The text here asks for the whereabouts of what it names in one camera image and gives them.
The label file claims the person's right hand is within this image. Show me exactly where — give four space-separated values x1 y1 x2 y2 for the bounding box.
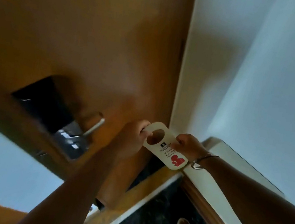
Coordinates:
170 132 211 165

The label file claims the person's left hand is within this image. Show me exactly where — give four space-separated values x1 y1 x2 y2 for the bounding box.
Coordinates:
109 115 155 171

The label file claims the white door hanger sign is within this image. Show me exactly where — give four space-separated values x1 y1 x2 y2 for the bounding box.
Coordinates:
137 119 194 173

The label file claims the person's left forearm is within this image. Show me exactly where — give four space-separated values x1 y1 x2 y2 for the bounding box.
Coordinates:
16 136 123 224

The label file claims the person's right forearm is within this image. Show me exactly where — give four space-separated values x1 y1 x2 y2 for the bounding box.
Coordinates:
188 153 295 224

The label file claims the wooden skirting board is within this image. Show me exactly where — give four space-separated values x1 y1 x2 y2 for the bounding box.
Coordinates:
173 175 243 224

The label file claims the wooden door threshold strip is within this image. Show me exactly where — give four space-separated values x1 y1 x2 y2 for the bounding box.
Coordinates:
80 154 184 224

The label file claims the black door lock plate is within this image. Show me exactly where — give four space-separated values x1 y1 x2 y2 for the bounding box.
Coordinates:
2 70 104 164

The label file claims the brown wooden door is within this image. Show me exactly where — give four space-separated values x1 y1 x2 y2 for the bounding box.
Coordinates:
0 0 196 221

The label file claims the thin wrist bracelet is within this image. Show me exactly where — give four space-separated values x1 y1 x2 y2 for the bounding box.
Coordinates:
190 151 220 173

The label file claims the silver door handle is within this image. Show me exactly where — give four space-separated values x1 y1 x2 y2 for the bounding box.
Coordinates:
70 113 106 145

